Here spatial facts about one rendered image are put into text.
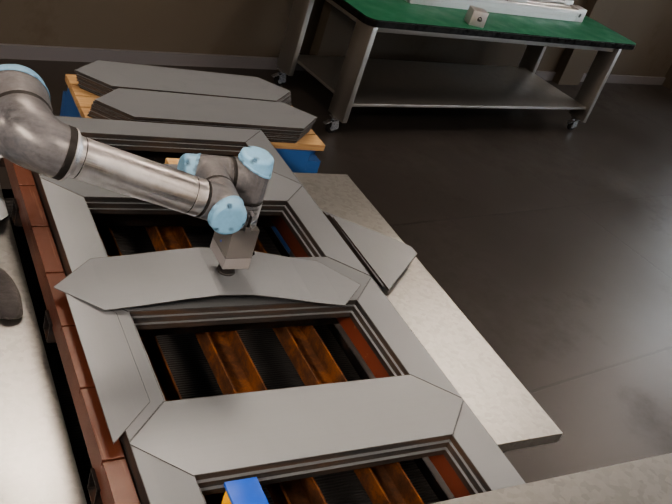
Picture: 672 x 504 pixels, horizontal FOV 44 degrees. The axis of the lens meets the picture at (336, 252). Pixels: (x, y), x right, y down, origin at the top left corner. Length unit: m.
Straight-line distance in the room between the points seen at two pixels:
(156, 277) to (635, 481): 1.04
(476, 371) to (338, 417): 0.57
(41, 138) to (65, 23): 3.57
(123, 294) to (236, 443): 0.44
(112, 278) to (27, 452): 0.40
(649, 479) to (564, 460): 1.71
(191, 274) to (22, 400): 0.43
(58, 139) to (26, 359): 0.61
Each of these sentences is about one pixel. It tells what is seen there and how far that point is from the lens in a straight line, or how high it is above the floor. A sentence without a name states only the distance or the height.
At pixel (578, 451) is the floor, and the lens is 3.40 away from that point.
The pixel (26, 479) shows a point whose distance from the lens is 1.69.
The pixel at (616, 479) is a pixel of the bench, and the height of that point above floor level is 1.05.
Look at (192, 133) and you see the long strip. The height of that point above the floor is 0.86.
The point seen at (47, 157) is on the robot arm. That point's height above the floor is 1.25.
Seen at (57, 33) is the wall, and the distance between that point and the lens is 5.03.
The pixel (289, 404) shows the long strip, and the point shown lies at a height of 0.86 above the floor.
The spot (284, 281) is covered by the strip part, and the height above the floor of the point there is 0.88.
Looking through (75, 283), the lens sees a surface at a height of 0.86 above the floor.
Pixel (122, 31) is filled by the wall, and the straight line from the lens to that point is 5.16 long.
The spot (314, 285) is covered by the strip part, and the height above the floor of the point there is 0.87.
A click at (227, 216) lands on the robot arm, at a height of 1.16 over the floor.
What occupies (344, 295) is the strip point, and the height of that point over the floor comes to 0.86.
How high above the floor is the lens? 1.96
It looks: 30 degrees down
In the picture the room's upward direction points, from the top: 20 degrees clockwise
